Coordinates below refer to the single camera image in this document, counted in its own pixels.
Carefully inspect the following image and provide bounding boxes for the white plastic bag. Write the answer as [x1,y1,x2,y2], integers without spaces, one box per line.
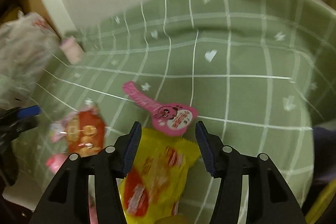
[1,11,59,110]

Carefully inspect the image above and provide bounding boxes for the pink caterpillar toy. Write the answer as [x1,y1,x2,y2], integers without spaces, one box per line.
[46,153,67,174]

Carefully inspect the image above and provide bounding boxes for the pink cylindrical jar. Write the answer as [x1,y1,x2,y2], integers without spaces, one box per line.
[60,36,84,64]

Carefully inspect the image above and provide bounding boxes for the pink lollipop shaped wrapper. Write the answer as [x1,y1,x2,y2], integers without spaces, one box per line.
[122,81,198,137]

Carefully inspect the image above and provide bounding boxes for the red snack packet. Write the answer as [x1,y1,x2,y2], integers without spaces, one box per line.
[50,104,105,157]

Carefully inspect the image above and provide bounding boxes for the purple pillow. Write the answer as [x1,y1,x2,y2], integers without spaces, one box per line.
[313,127,335,184]

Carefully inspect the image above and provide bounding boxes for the yellow snack wrapper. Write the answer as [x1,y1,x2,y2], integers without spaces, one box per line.
[119,128,201,223]

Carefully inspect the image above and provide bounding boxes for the green checked tablecloth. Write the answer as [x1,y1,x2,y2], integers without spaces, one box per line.
[15,0,336,224]

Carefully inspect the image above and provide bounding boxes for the yellow-bagged trash bin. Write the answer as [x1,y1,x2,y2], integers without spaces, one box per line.
[305,179,335,224]

